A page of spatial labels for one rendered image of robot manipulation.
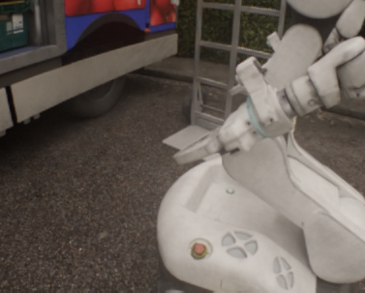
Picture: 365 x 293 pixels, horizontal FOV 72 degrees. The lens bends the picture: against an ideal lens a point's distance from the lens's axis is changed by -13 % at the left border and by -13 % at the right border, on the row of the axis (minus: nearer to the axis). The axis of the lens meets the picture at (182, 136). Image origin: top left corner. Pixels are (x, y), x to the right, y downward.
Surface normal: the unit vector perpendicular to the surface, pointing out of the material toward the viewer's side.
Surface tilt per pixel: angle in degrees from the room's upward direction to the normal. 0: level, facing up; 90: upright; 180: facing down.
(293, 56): 90
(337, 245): 90
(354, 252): 90
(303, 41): 90
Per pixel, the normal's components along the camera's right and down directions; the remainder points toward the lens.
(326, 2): -0.27, 0.56
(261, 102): -0.61, -0.05
